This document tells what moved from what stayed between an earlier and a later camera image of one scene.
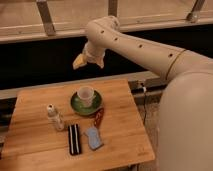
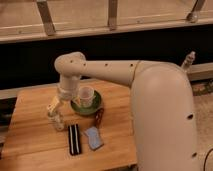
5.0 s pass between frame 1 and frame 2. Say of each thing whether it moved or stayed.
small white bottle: stayed
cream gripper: moved
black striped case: stayed
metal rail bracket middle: stayed
